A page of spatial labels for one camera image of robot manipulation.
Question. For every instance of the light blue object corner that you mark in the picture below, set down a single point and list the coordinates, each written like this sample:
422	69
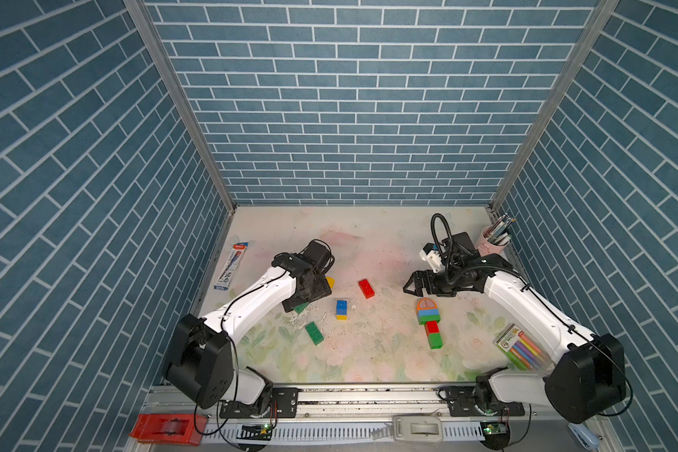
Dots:
585	437

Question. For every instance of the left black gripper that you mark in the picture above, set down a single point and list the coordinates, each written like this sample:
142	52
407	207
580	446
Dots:
322	289

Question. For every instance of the green long lego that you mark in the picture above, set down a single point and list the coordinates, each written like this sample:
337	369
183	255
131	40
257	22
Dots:
299	309
428	318
314	333

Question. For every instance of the grey clamp handle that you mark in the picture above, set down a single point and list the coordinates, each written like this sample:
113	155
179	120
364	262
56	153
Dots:
411	429

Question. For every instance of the pink pen cup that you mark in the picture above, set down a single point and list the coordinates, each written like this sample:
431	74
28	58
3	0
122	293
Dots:
485	247

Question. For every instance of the pens in cup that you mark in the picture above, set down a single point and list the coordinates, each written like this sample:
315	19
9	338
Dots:
499	233

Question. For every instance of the red long lego brick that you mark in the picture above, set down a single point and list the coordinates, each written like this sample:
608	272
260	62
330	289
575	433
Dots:
366	289

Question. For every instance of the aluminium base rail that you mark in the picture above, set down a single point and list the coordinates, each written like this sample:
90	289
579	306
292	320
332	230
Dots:
333	414

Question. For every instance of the pen package box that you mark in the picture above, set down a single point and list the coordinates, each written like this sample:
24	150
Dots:
226	275

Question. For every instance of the red small lego brick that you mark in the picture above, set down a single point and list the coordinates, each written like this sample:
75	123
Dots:
431	327

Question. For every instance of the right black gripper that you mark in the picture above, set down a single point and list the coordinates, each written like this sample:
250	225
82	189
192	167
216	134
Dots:
417	276

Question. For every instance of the dark blue square lego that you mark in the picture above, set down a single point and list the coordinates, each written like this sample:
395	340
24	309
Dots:
341	307

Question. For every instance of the orange half-round lego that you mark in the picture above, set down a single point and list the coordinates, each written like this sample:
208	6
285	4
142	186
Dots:
426	303

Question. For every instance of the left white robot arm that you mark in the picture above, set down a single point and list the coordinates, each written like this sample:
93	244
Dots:
201	359

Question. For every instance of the coloured marker pack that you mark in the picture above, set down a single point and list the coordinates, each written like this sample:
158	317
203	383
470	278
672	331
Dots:
521	349

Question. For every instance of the light blue long lego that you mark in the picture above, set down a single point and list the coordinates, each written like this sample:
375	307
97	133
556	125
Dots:
428	312

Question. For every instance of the red tool on rail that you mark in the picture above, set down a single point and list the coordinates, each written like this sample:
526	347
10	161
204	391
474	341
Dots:
176	429

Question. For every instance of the green small square lego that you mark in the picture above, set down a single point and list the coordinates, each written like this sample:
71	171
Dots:
435	341

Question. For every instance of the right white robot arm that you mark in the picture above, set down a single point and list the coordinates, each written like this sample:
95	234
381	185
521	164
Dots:
559	363

